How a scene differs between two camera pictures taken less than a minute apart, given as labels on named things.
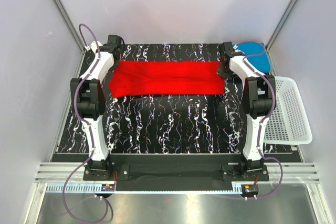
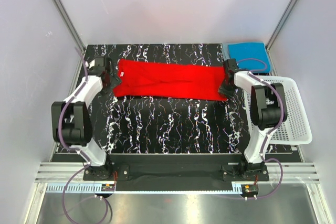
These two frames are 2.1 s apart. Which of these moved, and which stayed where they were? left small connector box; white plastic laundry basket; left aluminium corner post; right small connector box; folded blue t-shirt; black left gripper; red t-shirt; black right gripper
Moved: black left gripper; red t-shirt; black right gripper
Stayed: folded blue t-shirt; left small connector box; white plastic laundry basket; left aluminium corner post; right small connector box
